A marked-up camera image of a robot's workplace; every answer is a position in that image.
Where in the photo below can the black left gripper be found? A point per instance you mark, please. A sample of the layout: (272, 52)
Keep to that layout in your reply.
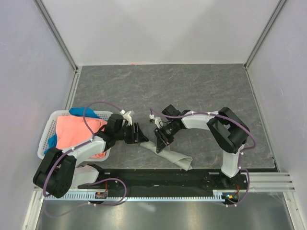
(137, 137)

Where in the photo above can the aluminium frame post left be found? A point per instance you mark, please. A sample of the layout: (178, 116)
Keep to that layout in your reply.
(51, 25)

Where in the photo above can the white slotted cable duct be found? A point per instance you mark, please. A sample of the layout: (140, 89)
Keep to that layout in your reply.
(84, 195)

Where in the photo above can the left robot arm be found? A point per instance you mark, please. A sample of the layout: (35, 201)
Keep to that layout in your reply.
(60, 169)

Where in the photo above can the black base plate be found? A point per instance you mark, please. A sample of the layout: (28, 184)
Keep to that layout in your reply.
(169, 182)

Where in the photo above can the blue cloth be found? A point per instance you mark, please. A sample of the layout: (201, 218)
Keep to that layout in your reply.
(75, 112)

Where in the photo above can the aluminium frame post right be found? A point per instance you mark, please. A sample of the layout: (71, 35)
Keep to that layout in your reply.
(265, 32)

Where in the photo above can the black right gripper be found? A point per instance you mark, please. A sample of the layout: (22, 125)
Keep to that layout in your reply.
(160, 144)

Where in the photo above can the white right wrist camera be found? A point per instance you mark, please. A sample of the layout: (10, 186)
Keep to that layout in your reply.
(156, 120)

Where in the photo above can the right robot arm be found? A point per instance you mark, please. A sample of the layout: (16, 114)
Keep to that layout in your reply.
(228, 130)

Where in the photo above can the orange cloth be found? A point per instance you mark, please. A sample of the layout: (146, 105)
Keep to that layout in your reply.
(71, 130)

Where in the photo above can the aluminium frame post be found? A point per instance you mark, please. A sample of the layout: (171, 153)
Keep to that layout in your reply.
(265, 32)
(51, 25)

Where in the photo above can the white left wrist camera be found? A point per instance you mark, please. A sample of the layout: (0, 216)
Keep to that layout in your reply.
(127, 116)

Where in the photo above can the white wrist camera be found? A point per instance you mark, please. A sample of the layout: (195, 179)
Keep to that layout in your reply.
(156, 120)
(127, 116)

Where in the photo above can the white plastic basket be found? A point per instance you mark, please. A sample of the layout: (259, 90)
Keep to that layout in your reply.
(50, 130)

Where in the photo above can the grey cloth napkin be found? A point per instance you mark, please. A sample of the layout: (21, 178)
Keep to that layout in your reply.
(181, 160)

